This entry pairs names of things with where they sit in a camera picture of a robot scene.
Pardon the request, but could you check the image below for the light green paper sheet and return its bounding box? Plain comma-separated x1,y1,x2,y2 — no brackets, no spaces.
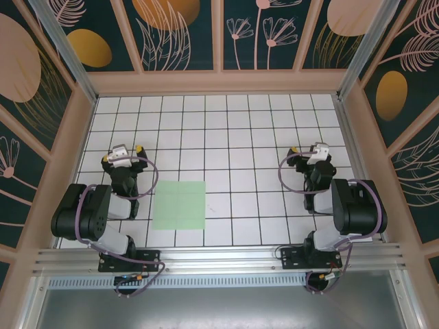
152,180,206,231

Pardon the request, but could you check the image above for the grey metal panel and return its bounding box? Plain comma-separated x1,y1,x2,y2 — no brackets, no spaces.
20,273,423,329

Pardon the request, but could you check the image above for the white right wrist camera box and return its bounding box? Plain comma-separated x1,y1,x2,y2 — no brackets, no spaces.
306,143,330,166

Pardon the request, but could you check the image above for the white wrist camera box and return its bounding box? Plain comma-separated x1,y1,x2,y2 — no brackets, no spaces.
106,145,134,169
306,143,330,166

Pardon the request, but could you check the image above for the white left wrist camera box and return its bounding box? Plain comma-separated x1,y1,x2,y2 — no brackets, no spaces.
106,145,134,169

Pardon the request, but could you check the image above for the aluminium side rail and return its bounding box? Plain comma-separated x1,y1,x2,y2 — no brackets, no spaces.
334,95,389,245

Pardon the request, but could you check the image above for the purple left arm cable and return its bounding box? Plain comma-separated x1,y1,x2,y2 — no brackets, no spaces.
75,156,166,298

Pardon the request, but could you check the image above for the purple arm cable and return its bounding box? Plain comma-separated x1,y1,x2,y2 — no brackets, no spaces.
75,156,166,298
278,152,385,296

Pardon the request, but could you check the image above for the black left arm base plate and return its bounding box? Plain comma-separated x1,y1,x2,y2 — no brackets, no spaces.
97,249,162,273

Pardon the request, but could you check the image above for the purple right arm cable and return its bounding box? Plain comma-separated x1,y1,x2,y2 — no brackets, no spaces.
278,152,385,296

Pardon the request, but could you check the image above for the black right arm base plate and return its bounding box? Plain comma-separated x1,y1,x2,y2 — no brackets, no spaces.
280,247,343,270

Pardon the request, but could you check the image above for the aluminium corner post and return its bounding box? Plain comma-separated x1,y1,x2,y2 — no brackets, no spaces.
337,0,401,101
27,0,99,104

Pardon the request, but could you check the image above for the long aluminium mounting rail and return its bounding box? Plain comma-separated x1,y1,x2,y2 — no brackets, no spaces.
32,242,411,275

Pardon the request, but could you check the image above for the slotted grey cable duct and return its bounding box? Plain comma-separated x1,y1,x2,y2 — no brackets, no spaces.
47,272,311,289

